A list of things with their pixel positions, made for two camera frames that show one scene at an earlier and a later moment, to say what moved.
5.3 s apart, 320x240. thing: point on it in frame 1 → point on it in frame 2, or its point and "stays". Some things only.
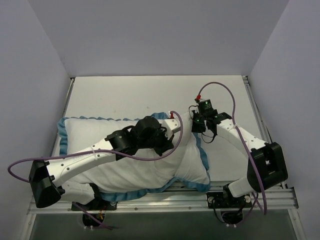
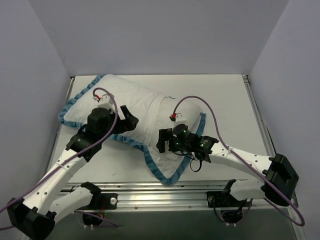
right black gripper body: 198,126 → 162,140
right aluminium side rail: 264,128 stays
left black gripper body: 163,144 → 126,121
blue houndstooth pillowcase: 182,166 → 154,112
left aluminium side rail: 56,151 stays
